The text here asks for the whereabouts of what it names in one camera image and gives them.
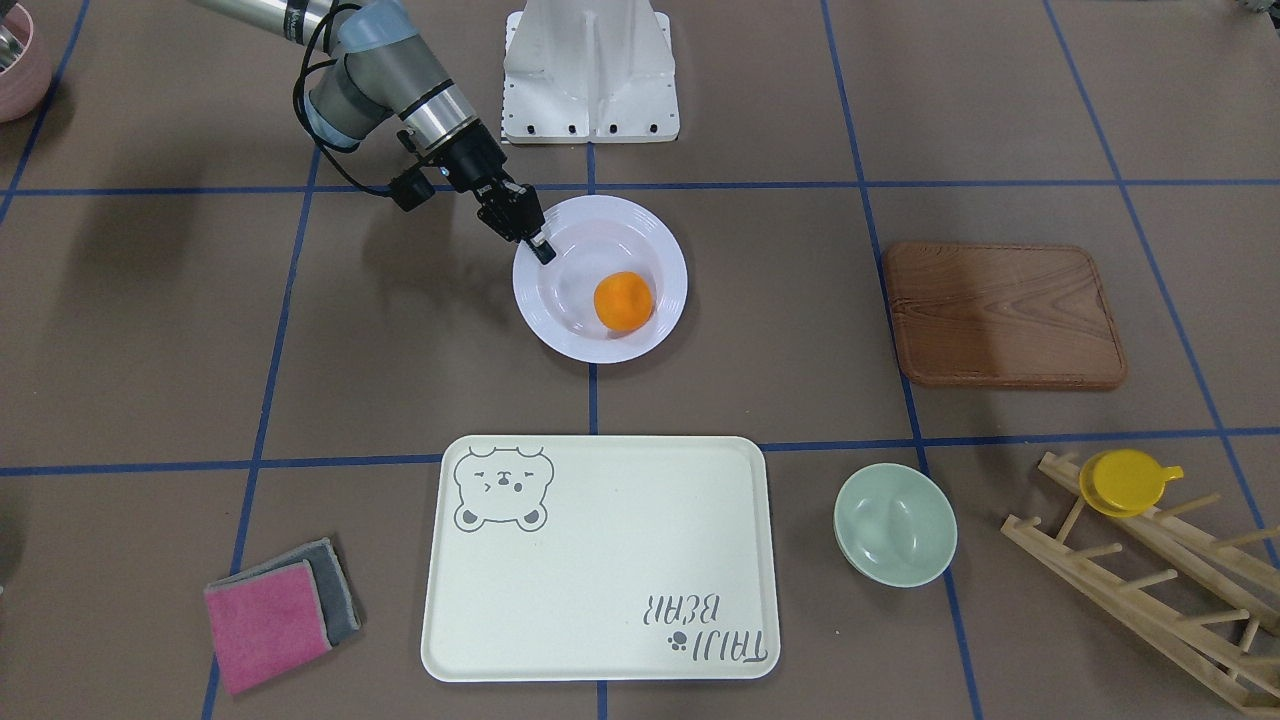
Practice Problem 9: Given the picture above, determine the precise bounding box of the yellow mug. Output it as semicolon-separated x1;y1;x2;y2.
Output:
1076;448;1185;518

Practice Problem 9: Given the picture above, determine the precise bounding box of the green bowl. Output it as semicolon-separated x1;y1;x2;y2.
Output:
832;462;957;588

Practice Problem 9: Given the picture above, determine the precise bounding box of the pink folded cloth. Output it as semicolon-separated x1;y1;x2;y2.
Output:
204;561;333;694

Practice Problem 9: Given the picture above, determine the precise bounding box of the cream bear tray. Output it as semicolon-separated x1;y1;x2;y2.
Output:
420;436;781;683

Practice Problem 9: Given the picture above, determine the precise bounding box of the pink bowl with ladle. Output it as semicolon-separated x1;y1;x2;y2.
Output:
1;1;52;123

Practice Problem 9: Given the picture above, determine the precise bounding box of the wooden dish rack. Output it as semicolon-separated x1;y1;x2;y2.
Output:
1000;452;1279;719

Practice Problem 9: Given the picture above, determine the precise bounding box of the wooden cutting board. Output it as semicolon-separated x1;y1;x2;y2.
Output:
882;241;1128;391

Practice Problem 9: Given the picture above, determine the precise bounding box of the orange fruit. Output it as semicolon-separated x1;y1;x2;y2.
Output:
591;272;655;334

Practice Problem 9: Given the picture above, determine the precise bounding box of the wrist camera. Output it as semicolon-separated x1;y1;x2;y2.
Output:
387;167;436;213

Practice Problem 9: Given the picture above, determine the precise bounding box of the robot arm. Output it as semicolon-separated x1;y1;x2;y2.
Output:
205;1;556;264

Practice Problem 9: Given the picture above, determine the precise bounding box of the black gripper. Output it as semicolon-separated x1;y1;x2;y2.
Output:
436;129;557;266

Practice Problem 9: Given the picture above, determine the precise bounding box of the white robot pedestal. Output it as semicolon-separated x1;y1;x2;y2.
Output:
500;1;681;145

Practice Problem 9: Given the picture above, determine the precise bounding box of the white round plate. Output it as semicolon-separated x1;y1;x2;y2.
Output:
512;195;689;364

